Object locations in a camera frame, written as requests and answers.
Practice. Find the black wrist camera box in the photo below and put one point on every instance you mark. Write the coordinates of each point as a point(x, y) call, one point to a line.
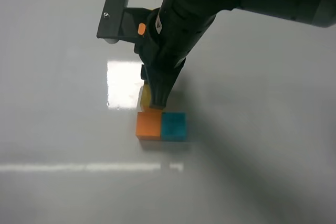
point(121, 23)

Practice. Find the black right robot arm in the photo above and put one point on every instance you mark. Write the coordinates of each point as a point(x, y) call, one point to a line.
point(320, 13)

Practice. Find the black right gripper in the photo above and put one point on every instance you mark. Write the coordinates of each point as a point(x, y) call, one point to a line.
point(170, 35)

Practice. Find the yellow cube block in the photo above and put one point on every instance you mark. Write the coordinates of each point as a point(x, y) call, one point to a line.
point(145, 101)

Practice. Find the orange cube block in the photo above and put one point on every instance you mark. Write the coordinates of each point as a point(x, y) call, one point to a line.
point(148, 126)

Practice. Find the teal cube block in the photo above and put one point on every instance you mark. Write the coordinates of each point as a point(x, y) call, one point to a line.
point(173, 127)

